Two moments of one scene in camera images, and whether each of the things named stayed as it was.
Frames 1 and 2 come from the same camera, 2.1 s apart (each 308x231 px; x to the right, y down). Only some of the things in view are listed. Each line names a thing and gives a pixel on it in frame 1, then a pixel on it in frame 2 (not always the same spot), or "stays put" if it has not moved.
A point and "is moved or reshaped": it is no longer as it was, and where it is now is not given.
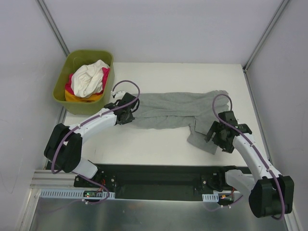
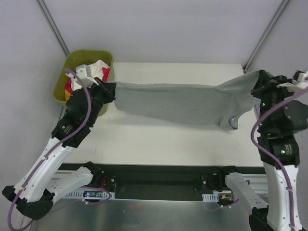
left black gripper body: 131,114 → 106,89
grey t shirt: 191,110 is moved or reshaped
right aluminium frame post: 281,8 stays put
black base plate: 160,182 stays put
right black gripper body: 211,133 → 262,84
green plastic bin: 75,58 stays put
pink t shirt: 106,73 stays put
